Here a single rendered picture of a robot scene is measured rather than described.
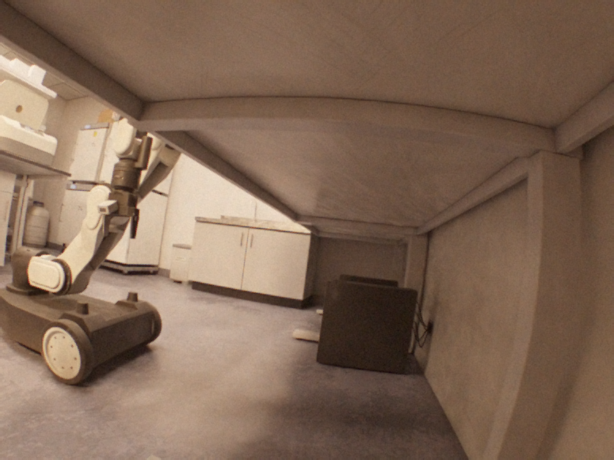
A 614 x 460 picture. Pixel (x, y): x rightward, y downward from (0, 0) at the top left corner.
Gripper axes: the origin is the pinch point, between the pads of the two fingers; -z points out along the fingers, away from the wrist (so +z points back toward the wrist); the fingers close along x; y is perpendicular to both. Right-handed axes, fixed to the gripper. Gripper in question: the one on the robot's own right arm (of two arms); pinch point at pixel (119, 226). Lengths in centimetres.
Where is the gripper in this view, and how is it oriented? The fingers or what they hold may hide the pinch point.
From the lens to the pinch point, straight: 97.4
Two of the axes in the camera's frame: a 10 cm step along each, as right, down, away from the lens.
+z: 0.7, -9.9, 1.1
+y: 1.1, 1.1, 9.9
